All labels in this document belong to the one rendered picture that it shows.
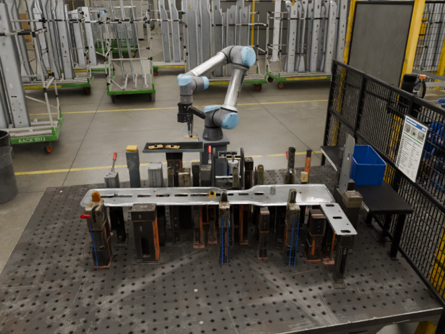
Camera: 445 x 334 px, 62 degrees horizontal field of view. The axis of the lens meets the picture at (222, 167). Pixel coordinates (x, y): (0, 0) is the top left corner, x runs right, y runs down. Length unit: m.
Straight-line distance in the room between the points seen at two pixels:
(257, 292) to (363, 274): 0.57
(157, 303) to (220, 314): 0.30
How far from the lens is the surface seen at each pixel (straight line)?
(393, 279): 2.13
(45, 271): 2.19
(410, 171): 2.11
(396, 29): 4.15
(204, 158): 2.58
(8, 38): 5.92
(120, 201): 2.06
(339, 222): 1.90
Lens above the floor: 1.98
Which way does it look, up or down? 24 degrees down
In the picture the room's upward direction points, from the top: straight up
